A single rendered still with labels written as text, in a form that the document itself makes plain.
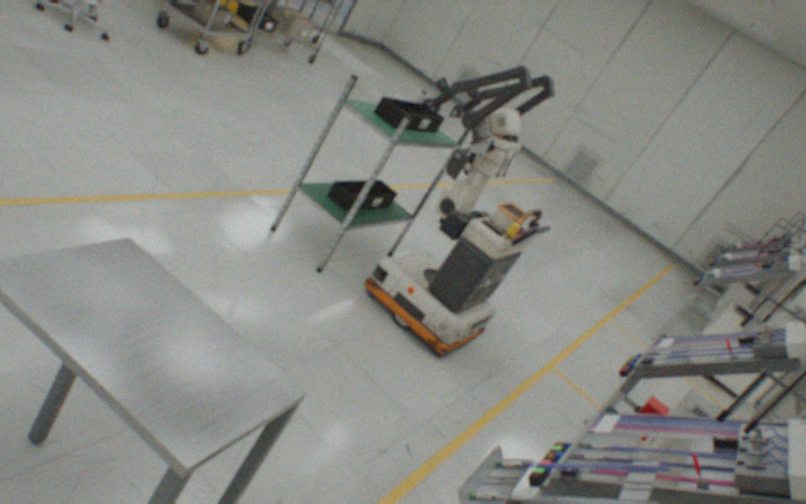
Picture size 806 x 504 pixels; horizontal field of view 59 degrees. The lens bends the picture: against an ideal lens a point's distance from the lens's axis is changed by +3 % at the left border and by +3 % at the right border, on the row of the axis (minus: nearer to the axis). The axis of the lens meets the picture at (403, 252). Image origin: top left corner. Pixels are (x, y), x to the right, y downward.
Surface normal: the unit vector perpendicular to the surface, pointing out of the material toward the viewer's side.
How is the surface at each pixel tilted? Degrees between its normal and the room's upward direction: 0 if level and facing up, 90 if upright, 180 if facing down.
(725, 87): 90
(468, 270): 90
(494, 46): 90
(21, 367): 0
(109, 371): 0
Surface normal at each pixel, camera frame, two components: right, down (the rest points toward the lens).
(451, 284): -0.47, 0.11
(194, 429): 0.50, -0.79
